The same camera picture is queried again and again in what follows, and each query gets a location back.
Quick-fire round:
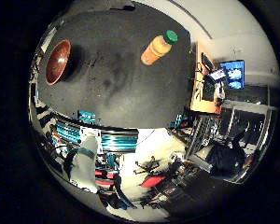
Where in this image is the orange juice bottle green cap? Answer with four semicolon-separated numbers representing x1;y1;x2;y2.
140;29;179;66

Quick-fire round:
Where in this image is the black tripod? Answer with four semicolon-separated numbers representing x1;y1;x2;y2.
133;156;162;175

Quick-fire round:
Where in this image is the wooden desk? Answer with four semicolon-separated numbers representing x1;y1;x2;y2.
189;41;222;115

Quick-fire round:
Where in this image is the red object on floor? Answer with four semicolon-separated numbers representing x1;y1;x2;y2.
141;175;166;189

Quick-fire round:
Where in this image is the small laptop screen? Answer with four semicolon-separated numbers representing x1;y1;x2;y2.
208;68;227;83

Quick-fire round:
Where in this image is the brown wooden bowl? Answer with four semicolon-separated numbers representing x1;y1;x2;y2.
45;38;73;86

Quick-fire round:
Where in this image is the black bag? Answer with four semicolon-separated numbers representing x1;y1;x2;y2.
205;132;248;181

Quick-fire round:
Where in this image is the blue screen monitor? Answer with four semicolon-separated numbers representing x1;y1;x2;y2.
218;59;246;91

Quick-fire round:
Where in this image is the teal striped table frame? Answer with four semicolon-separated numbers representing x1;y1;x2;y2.
51;110;140;154

